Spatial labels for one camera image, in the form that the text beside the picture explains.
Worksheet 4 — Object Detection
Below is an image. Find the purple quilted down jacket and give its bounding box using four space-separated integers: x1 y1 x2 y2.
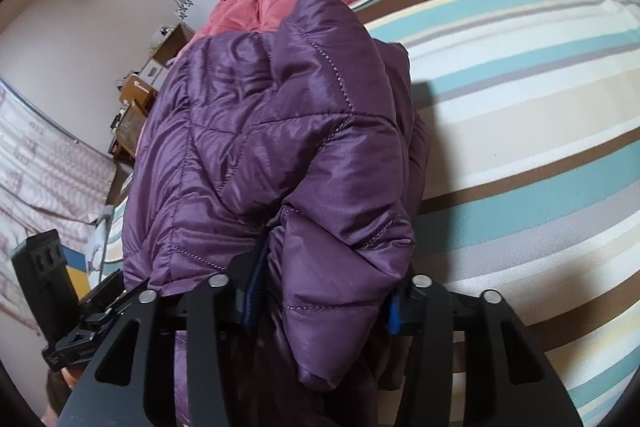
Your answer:
120 0 433 427

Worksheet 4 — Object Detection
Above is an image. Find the yellow blue sofa cushion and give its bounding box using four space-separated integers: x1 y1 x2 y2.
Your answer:
62 246 90 299

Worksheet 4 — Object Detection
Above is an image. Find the white deer print pillow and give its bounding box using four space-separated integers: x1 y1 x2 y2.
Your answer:
84 205 114 287

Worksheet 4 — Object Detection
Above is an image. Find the patterned side curtain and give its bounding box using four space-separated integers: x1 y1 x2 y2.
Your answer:
1 81 117 331

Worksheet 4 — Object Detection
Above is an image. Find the wooden wicker chair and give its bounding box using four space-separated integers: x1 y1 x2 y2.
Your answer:
115 102 148 158

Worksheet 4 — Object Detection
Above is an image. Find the wooden desk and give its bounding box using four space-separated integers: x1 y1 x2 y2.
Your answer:
108 24 193 165

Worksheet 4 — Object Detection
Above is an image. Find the striped bed sheet mattress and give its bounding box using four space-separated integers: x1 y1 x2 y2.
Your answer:
84 0 640 427

